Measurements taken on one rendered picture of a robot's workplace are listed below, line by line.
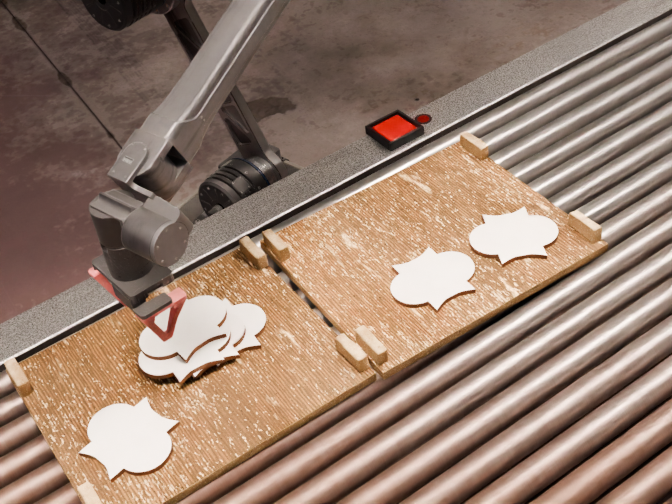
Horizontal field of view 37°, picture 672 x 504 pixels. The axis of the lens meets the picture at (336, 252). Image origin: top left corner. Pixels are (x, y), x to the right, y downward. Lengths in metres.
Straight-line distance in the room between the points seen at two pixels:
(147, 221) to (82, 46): 3.07
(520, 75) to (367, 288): 0.64
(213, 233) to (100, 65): 2.48
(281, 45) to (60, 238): 1.24
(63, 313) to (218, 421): 0.37
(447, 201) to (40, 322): 0.67
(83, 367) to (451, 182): 0.65
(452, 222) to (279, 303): 0.31
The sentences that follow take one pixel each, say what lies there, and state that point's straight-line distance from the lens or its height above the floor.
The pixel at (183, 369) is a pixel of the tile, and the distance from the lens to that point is 1.38.
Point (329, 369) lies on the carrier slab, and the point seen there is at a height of 0.94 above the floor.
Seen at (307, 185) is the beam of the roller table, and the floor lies 0.92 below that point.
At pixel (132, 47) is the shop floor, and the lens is 4.14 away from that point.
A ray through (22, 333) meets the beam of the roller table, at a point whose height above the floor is 0.92.
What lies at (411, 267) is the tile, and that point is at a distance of 1.48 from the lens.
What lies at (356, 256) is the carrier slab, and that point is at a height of 0.94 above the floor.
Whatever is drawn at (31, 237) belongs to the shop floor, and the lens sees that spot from 3.30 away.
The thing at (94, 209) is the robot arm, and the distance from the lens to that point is 1.25.
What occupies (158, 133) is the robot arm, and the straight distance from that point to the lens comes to 1.25.
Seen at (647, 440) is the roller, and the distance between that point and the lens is 1.32.
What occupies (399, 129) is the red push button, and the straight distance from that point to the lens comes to 1.78.
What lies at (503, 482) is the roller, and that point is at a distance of 1.27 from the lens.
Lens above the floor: 1.96
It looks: 42 degrees down
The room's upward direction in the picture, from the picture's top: 9 degrees counter-clockwise
